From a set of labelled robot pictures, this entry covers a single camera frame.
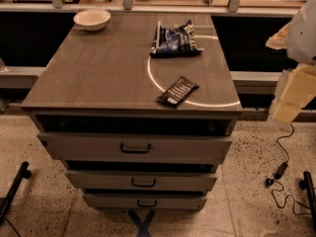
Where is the top grey drawer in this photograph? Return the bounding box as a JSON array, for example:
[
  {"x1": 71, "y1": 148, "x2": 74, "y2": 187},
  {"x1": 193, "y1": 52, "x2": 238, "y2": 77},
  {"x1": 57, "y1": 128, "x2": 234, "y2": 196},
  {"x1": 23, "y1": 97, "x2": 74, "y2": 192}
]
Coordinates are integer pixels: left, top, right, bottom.
[{"x1": 39, "y1": 132, "x2": 232, "y2": 165}]

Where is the grey drawer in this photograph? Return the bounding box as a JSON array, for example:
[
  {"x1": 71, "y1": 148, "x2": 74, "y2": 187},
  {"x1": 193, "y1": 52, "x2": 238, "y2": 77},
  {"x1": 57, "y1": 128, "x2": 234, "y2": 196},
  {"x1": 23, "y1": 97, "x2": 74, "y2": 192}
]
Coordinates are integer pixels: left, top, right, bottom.
[
  {"x1": 39, "y1": 132, "x2": 232, "y2": 165},
  {"x1": 65, "y1": 170, "x2": 217, "y2": 193},
  {"x1": 83, "y1": 194, "x2": 206, "y2": 210}
]

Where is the grey drawer cabinet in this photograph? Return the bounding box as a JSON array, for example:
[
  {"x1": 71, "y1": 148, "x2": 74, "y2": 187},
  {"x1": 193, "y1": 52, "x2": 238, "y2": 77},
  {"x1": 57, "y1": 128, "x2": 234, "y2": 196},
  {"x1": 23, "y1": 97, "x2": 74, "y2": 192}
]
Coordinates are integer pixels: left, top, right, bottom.
[{"x1": 22, "y1": 13, "x2": 242, "y2": 196}]

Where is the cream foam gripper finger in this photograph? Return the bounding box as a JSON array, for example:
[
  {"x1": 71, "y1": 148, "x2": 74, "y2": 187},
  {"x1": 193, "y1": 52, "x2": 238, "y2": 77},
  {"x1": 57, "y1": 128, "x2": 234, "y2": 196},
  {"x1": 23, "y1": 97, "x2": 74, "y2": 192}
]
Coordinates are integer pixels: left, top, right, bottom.
[{"x1": 273, "y1": 63, "x2": 316, "y2": 123}]

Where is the black rxbar chocolate bar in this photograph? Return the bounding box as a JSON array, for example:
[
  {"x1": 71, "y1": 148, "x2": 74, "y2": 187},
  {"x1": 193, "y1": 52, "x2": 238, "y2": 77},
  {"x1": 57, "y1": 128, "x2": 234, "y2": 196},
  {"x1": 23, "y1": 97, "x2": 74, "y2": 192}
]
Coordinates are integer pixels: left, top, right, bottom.
[{"x1": 157, "y1": 76, "x2": 199, "y2": 108}]

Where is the blue tape cross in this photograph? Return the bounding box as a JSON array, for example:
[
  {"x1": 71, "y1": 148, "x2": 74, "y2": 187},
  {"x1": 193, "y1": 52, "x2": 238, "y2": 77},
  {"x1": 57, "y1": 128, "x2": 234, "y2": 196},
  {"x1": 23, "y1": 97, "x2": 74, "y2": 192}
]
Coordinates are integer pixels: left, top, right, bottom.
[{"x1": 127, "y1": 210, "x2": 156, "y2": 237}]

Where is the white bowl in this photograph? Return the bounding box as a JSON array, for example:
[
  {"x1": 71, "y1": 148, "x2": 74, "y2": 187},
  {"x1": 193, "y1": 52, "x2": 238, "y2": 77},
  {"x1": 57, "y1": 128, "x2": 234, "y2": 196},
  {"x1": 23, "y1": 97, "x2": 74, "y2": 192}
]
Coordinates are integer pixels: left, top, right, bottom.
[{"x1": 73, "y1": 9, "x2": 111, "y2": 32}]

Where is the black stand leg left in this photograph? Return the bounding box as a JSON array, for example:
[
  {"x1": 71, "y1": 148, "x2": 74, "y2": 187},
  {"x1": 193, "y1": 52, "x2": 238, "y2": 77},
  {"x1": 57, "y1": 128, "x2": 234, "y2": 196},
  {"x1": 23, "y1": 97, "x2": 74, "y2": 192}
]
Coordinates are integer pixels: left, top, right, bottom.
[{"x1": 0, "y1": 161, "x2": 32, "y2": 224}]

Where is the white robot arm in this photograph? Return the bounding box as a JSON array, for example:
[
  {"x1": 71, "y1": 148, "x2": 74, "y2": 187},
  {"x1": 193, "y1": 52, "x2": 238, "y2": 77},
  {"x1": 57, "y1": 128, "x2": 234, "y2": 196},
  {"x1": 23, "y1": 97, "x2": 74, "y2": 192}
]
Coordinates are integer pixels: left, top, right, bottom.
[{"x1": 266, "y1": 0, "x2": 316, "y2": 123}]

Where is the black stand leg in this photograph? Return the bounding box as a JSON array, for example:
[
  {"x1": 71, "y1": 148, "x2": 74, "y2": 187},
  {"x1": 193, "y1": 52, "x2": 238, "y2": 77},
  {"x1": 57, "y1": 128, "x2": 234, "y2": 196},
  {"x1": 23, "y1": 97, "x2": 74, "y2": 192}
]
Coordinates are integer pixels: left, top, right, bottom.
[
  {"x1": 299, "y1": 171, "x2": 316, "y2": 231},
  {"x1": 0, "y1": 161, "x2": 32, "y2": 224}
]

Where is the black stand leg right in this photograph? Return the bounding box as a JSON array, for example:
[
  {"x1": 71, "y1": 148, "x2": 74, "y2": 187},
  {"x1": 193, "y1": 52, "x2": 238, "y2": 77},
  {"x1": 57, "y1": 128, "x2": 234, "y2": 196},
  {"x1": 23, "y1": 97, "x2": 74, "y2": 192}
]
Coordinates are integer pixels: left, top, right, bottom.
[{"x1": 299, "y1": 171, "x2": 316, "y2": 231}]

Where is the bottom grey drawer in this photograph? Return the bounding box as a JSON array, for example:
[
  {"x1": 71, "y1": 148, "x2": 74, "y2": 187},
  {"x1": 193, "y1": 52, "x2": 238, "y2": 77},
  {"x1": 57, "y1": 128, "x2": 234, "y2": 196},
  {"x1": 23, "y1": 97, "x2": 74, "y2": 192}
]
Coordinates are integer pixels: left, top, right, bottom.
[{"x1": 83, "y1": 194, "x2": 206, "y2": 210}]

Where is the middle grey drawer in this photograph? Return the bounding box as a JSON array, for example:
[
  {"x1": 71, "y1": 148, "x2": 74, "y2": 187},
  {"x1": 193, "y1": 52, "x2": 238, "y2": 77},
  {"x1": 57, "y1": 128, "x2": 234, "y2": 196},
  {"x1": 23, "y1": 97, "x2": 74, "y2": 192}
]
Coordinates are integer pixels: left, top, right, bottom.
[{"x1": 65, "y1": 170, "x2": 217, "y2": 193}]

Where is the black power adapter cable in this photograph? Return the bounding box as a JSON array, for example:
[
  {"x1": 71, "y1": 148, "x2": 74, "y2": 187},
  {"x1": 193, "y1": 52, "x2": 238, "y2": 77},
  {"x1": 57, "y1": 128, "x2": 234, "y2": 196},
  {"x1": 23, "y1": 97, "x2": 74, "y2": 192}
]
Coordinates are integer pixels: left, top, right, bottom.
[{"x1": 265, "y1": 121, "x2": 314, "y2": 216}]

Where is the blue chip bag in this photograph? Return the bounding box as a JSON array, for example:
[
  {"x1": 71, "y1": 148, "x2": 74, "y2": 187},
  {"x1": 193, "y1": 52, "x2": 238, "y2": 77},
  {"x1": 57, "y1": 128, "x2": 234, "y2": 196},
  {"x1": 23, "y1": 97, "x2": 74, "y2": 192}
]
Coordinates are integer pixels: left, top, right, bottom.
[{"x1": 150, "y1": 20, "x2": 203, "y2": 58}]

